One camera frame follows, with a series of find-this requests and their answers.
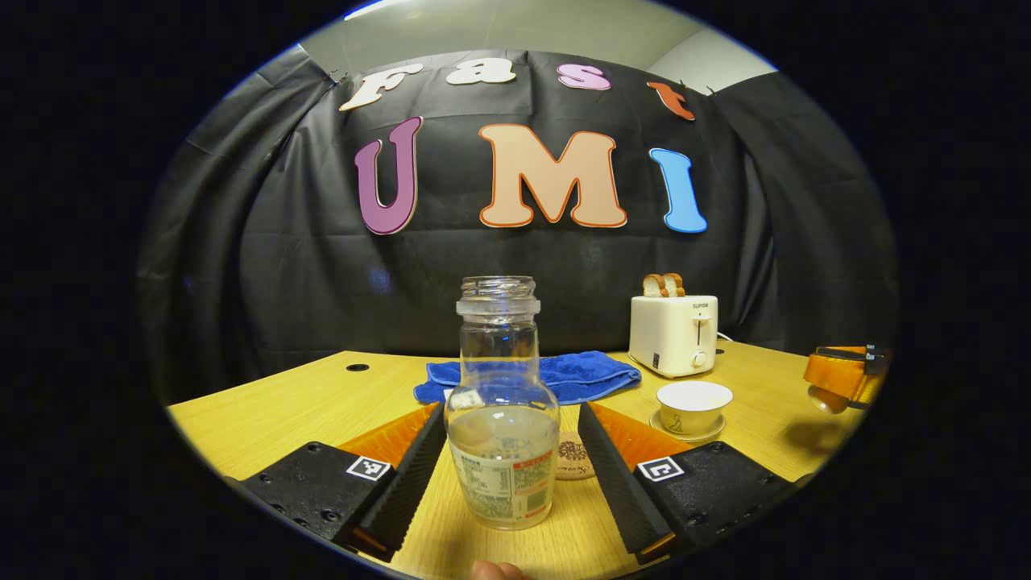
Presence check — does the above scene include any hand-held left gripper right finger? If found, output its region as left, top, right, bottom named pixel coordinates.
left=578, top=400, right=796, bottom=566

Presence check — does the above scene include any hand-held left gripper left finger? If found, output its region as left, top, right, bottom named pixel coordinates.
left=240, top=400, right=449, bottom=563

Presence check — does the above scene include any round cork coaster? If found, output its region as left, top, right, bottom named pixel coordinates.
left=554, top=430, right=597, bottom=482

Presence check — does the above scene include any clear glass water bottle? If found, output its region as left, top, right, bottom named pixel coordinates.
left=444, top=275, right=561, bottom=532

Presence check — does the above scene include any cream ceramic teacup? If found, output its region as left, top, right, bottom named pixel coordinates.
left=656, top=380, right=735, bottom=437

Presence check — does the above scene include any cream ceramic saucer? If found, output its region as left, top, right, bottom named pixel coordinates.
left=649, top=411, right=727, bottom=445

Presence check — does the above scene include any blue towel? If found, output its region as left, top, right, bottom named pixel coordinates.
left=413, top=350, right=643, bottom=406

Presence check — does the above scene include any white toaster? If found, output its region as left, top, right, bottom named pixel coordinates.
left=628, top=294, right=719, bottom=379

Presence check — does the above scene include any black backdrop cloth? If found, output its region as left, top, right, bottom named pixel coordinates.
left=137, top=44, right=899, bottom=404

